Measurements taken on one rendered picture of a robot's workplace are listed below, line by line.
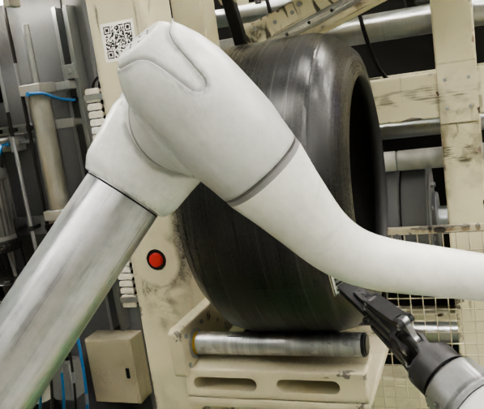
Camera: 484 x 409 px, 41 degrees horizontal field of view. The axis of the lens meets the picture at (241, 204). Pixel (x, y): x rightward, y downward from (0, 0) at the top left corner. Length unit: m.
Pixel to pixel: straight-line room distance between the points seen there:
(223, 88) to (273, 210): 0.13
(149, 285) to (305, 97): 0.57
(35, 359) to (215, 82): 0.38
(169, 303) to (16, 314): 0.65
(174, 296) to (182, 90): 0.81
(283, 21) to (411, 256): 0.99
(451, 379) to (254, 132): 0.45
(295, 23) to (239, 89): 0.98
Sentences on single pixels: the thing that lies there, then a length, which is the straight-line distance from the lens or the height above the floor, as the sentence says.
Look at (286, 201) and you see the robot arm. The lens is 0.64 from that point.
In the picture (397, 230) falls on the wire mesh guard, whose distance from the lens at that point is 1.62.
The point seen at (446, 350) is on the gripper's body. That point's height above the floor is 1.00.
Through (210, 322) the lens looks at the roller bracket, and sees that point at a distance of 1.39.
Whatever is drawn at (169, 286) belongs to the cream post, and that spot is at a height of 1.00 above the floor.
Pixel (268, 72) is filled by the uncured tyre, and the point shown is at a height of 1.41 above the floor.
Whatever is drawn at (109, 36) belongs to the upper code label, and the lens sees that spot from 1.34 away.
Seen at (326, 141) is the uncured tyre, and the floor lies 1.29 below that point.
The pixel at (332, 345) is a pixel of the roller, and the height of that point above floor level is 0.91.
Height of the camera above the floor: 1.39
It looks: 10 degrees down
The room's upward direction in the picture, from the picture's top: 8 degrees counter-clockwise
